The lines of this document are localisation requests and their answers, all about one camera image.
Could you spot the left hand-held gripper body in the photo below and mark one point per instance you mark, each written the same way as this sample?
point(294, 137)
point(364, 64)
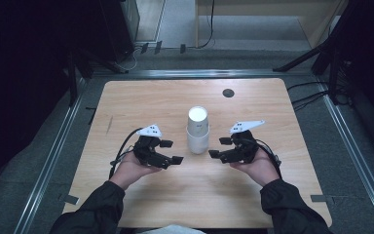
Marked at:
point(147, 152)

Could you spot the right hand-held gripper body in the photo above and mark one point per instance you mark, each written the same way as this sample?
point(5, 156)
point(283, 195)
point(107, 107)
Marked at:
point(245, 149)

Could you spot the person's right hand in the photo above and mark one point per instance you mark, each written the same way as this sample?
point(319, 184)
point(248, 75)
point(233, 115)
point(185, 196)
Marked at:
point(261, 170)

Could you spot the person's left hand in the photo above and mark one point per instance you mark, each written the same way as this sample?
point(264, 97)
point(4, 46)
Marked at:
point(126, 170)

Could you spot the dark round table grommet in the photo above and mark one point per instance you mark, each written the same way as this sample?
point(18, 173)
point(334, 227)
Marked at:
point(228, 93)

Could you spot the person's white garment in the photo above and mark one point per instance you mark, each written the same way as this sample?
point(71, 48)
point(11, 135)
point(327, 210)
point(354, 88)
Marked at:
point(172, 230)

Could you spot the black metal stand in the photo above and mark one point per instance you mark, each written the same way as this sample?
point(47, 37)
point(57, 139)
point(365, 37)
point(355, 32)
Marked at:
point(73, 78)

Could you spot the black computer case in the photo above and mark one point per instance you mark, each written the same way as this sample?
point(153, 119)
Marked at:
point(117, 29)

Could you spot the black tripod stand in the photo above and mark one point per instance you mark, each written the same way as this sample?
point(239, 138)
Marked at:
point(334, 48)

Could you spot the light wooden cabinet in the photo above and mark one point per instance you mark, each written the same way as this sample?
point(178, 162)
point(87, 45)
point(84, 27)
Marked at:
point(311, 19)

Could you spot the metal floor rail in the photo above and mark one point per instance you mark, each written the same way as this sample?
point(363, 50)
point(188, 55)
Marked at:
point(48, 169)
point(357, 156)
point(201, 73)

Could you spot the grey table bracket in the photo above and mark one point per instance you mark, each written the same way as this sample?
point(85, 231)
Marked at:
point(70, 199)
point(319, 198)

